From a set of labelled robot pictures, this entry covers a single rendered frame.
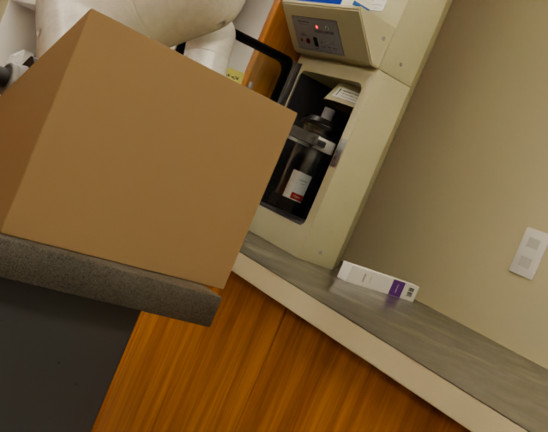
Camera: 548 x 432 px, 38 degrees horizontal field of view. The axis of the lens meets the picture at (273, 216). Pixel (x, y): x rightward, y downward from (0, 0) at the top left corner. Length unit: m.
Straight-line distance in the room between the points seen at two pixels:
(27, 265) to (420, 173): 1.56
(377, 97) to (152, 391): 0.83
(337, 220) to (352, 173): 0.12
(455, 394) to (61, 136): 0.59
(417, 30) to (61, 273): 1.25
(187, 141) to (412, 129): 1.48
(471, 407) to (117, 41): 0.62
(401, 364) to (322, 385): 0.19
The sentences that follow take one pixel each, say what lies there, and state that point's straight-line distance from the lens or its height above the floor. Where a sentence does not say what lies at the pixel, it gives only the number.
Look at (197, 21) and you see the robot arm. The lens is 1.04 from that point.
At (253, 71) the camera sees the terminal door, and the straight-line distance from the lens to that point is 2.05.
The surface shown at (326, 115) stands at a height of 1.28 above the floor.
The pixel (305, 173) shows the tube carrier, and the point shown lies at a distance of 1.91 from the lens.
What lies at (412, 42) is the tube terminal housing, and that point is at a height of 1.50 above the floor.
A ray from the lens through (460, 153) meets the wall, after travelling 2.19.
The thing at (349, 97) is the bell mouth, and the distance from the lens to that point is 1.95.
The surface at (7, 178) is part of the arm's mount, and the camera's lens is 0.87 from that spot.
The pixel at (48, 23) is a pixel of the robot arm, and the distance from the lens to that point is 1.07.
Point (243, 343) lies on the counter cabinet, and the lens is 1.48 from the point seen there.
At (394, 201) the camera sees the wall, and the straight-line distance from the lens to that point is 2.29.
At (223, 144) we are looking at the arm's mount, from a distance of 0.95.
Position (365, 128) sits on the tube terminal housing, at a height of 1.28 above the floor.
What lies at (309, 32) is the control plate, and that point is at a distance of 2.01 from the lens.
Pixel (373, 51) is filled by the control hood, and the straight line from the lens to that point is 1.84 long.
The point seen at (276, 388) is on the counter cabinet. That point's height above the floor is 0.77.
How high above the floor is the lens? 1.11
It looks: 3 degrees down
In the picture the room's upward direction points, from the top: 23 degrees clockwise
